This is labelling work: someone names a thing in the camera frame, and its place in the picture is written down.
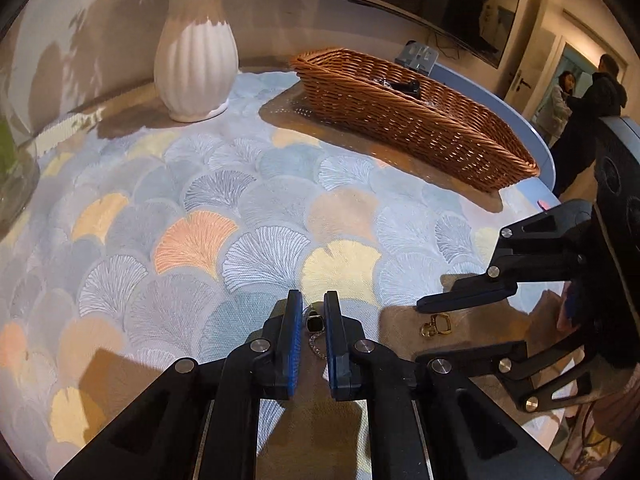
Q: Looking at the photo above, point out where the white ribbed ceramic vase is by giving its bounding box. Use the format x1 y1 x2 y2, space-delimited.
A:
153 0 239 123

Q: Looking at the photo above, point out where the person's right forearm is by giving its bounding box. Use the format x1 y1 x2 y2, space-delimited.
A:
575 360 640 456

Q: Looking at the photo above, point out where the black hair scrunchie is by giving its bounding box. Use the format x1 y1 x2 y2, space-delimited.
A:
380 79 421 97

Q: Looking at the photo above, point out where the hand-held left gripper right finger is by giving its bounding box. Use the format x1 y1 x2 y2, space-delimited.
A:
322 290 576 480

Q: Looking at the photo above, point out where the brown wicker basket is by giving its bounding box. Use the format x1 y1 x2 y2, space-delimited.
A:
290 48 541 194

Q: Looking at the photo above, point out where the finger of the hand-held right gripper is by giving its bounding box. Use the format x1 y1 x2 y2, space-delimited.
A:
416 199 596 315
414 330 601 413

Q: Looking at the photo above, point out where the clear glass vase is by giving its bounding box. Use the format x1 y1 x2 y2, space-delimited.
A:
0 80 41 231

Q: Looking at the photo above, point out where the black pendant chain necklace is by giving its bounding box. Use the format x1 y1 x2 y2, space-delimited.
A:
302 305 328 361

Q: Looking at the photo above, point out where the fan-patterned pastel tablecloth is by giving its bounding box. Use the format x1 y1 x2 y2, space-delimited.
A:
0 67 556 480

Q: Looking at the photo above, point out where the grey metal tablet stand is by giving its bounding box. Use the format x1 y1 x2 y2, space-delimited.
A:
396 40 440 73

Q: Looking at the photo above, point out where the small gold earring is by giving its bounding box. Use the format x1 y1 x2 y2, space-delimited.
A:
419 312 451 340

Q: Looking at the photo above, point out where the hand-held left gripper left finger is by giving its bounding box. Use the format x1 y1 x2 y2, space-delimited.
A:
52 289 306 480

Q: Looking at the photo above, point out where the white door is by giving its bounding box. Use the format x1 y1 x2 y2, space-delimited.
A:
502 0 563 116

